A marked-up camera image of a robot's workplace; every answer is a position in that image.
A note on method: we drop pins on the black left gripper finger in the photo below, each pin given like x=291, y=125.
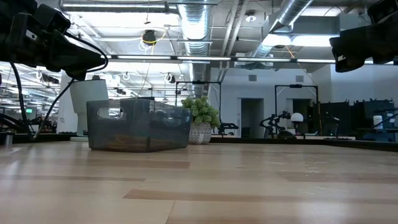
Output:
x=77, y=59

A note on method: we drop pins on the smoky translucent plastic bin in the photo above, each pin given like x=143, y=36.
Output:
x=140, y=130

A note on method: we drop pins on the black background robot arm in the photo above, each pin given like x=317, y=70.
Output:
x=273, y=121
x=228, y=126

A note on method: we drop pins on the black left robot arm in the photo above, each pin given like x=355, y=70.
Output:
x=15, y=7

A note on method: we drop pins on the white table lamp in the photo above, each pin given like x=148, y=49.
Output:
x=90, y=96

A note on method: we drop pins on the green exit sign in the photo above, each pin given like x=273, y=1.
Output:
x=29, y=110

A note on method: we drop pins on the black partition panel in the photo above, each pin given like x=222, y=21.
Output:
x=363, y=112

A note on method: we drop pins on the white jar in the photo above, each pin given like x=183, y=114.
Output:
x=377, y=122

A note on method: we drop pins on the white globe lamp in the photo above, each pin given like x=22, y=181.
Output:
x=297, y=117

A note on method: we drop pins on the small metal cylinder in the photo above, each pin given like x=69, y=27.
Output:
x=8, y=140

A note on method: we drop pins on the round ceiling sprinkler fixture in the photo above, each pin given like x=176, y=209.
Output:
x=250, y=17

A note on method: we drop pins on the long ceiling light strip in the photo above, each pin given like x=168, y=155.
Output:
x=202, y=58

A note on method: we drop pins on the green succulent in patterned pot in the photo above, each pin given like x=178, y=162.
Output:
x=202, y=115

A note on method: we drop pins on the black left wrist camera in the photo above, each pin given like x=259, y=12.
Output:
x=53, y=18

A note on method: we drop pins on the black overhead camera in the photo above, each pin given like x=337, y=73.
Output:
x=149, y=37

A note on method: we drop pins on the silver slanted ceiling duct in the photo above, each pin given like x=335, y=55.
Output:
x=281, y=20

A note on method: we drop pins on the silver spiral ceiling duct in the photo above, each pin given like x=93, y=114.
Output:
x=196, y=31

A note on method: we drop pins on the black aluminium table frame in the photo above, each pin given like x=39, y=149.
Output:
x=264, y=140

